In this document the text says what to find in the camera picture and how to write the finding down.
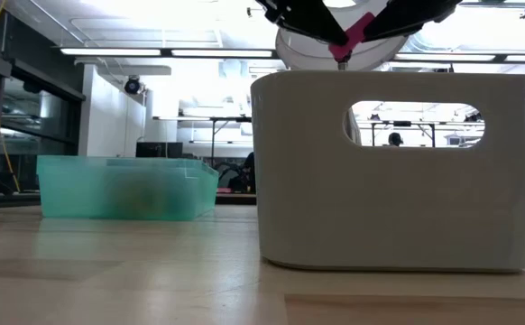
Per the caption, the pink rubber eraser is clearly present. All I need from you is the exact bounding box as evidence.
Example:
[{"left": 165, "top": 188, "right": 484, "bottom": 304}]
[{"left": 328, "top": 12, "right": 377, "bottom": 63}]

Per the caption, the translucent green plastic bin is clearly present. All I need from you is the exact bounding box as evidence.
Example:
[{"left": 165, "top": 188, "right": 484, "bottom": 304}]
[{"left": 36, "top": 155, "right": 220, "bottom": 222}]

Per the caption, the white lamp shade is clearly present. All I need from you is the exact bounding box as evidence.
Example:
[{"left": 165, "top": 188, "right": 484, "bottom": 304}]
[{"left": 274, "top": 0, "right": 410, "bottom": 72}]

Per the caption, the black computer monitor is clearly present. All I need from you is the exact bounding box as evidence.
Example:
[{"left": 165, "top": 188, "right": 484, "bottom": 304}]
[{"left": 134, "top": 141, "right": 185, "bottom": 159}]

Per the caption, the white plastic handled bin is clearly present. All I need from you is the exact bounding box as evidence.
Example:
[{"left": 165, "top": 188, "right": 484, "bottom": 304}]
[{"left": 250, "top": 70, "right": 525, "bottom": 274}]

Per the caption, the black round ceiling camera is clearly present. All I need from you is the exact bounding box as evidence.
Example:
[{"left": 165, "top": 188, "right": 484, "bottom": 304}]
[{"left": 123, "top": 75, "right": 143, "bottom": 96}]

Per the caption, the yellow extension cable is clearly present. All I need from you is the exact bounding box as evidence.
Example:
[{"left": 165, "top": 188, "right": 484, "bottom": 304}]
[{"left": 0, "top": 0, "right": 23, "bottom": 191}]

